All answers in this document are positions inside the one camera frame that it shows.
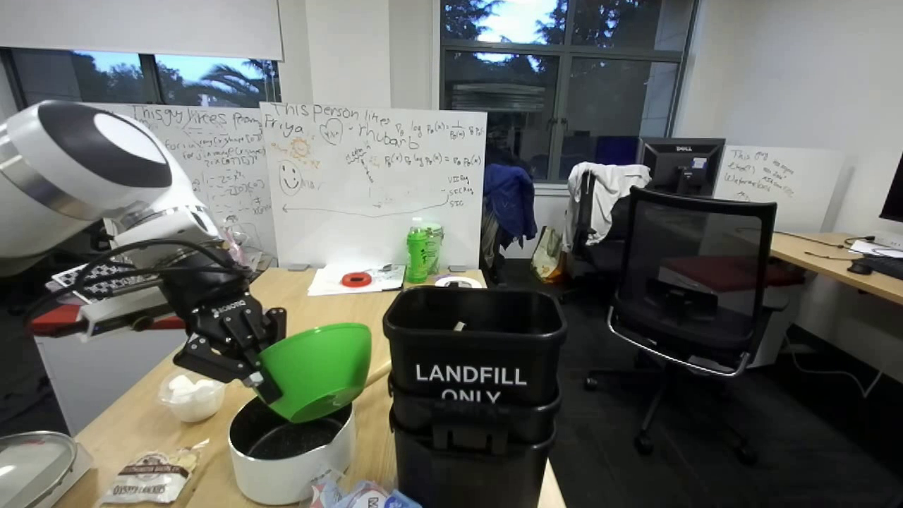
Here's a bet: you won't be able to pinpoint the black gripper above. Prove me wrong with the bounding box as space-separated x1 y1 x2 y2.
160 264 290 395

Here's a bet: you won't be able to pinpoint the green plastic bowl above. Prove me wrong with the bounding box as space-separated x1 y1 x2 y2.
255 321 375 427

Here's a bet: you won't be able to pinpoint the small clear bowl white contents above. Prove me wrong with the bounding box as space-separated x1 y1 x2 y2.
155 366 231 427

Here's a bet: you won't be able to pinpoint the white pot with black interior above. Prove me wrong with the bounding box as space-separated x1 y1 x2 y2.
224 388 358 508

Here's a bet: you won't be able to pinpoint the white tray with red item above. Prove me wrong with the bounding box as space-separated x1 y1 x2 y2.
307 259 406 300

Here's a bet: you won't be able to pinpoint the crinkly clear plastic bag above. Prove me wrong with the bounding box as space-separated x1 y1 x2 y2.
220 229 276 277

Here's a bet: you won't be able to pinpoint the wooden stick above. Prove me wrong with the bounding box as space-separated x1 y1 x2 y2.
355 363 392 388

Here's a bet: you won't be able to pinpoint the small snack packet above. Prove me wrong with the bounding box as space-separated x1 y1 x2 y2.
95 448 205 508

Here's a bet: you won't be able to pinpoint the clear plastic wrap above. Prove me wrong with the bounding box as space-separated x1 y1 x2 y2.
307 477 426 508

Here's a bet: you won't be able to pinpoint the green wipes bottle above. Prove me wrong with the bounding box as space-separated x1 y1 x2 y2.
404 218 445 288

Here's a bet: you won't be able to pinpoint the whiteboard with smiley drawing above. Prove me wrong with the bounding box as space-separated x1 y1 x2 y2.
259 101 492 271

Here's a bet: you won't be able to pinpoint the whiteboard with dense writing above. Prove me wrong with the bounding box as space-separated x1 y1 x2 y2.
94 101 279 277

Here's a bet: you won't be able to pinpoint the black landfill bin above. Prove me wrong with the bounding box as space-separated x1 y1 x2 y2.
387 383 558 508
382 284 571 408

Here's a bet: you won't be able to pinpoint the white tape roll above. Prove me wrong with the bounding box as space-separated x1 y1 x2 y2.
431 271 489 294

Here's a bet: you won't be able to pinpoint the blue jacket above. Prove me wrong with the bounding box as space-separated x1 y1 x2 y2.
483 161 540 247

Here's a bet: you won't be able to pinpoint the white window blind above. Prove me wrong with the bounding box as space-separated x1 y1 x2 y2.
0 0 286 61

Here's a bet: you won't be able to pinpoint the white jacket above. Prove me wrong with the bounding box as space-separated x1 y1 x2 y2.
564 161 654 247

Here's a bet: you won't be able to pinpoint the black mesh office chair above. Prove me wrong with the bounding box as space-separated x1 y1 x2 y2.
584 185 778 463

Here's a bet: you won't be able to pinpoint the small whiteboard with writing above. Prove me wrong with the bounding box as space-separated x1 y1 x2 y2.
713 140 850 233

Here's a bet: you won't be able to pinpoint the long wooden office desk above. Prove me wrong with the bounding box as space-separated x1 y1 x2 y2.
770 229 903 308

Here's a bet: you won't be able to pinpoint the large black computer monitor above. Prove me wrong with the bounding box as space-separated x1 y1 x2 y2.
877 153 903 225

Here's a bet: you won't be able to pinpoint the black cable bundle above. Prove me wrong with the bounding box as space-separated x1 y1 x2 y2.
25 233 239 304

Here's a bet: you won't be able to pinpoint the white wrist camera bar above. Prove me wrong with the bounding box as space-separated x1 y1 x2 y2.
47 257 181 318

